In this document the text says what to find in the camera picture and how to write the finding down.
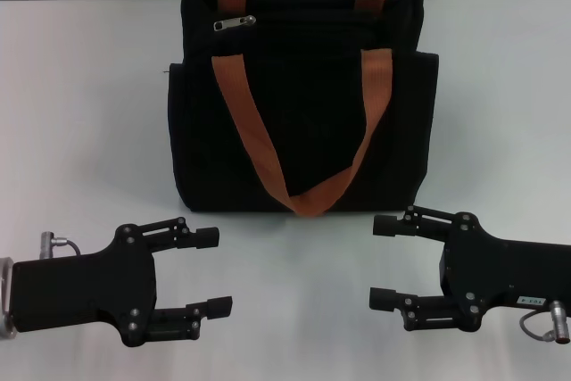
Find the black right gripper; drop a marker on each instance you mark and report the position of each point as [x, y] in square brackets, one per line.
[513, 274]

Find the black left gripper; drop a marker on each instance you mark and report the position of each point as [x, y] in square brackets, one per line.
[80, 287]

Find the silver zipper pull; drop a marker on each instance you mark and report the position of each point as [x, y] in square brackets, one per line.
[232, 24]

